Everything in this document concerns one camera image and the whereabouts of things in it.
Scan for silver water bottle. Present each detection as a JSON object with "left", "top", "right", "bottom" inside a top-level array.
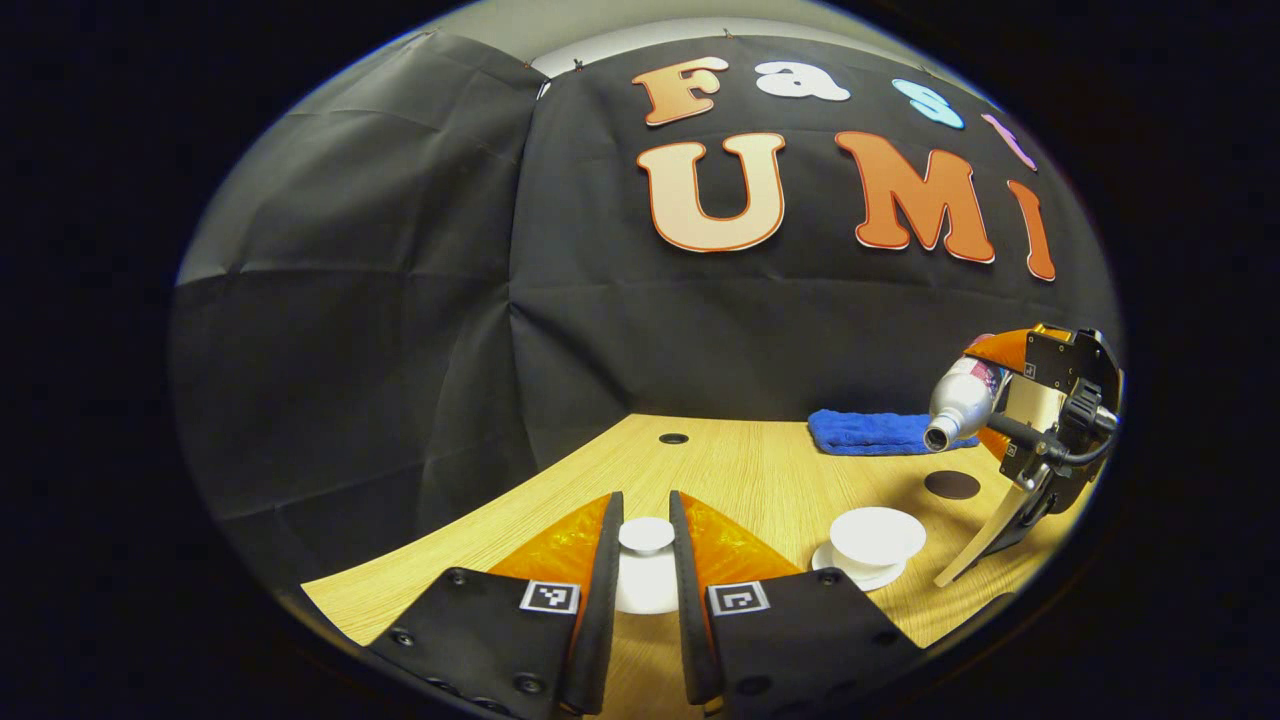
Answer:
[{"left": 922, "top": 355, "right": 1007, "bottom": 453}]

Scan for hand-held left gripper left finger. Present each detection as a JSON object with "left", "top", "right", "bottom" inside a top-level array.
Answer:
[{"left": 365, "top": 490, "right": 626, "bottom": 719}]

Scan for blue towel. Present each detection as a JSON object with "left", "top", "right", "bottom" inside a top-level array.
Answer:
[{"left": 807, "top": 408, "right": 982, "bottom": 458}]

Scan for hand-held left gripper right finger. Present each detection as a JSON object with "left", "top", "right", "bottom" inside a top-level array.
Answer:
[{"left": 668, "top": 490, "right": 927, "bottom": 719}]

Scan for white teacup lid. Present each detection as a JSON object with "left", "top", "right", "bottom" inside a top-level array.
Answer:
[{"left": 613, "top": 516, "right": 683, "bottom": 615}]

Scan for black backdrop cloth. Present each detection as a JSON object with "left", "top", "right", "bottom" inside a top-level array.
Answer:
[{"left": 170, "top": 30, "right": 1121, "bottom": 591}]

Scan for white teacup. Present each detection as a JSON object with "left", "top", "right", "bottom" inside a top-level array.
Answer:
[{"left": 829, "top": 507, "right": 927, "bottom": 567}]

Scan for white saucer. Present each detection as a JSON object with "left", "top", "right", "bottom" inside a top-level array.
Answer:
[{"left": 811, "top": 543, "right": 907, "bottom": 593}]

